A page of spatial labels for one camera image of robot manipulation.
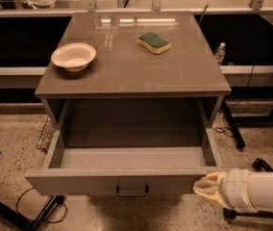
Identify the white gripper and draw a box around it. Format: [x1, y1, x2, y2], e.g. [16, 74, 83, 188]
[193, 168, 250, 210]

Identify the grey top drawer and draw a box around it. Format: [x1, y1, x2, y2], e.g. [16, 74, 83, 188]
[26, 98, 221, 195]

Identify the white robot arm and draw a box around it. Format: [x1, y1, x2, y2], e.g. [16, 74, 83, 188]
[193, 168, 273, 214]

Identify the grey drawer cabinet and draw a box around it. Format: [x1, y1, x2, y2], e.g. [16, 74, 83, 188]
[35, 11, 233, 152]

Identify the black table leg right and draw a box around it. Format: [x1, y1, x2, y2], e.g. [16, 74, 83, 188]
[221, 100, 245, 149]

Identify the clear water bottle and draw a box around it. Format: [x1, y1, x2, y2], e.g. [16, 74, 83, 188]
[214, 42, 226, 65]

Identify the green yellow sponge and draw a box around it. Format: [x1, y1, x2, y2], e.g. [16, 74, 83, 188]
[136, 33, 171, 55]

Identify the white bowl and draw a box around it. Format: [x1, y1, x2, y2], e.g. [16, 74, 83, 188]
[51, 42, 96, 72]

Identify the black stand leg left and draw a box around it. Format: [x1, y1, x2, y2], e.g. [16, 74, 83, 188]
[0, 130, 65, 231]

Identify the black drawer handle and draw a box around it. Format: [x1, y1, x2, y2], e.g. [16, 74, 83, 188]
[115, 186, 149, 197]

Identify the wire mesh basket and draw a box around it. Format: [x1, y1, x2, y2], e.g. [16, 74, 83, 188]
[37, 117, 55, 153]

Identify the black floor cable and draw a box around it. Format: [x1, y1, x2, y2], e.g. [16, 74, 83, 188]
[15, 186, 68, 225]

